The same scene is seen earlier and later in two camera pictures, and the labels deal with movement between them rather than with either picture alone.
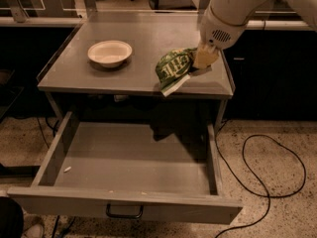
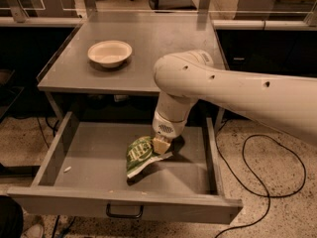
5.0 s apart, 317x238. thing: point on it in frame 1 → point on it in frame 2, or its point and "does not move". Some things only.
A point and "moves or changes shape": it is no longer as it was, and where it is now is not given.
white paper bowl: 109,54 does not move
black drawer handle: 124,216 does not move
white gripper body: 216,31 → 167,127
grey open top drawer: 142,171 does not move
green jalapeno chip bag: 173,67 moves or changes shape
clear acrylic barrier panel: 126,3 does not move
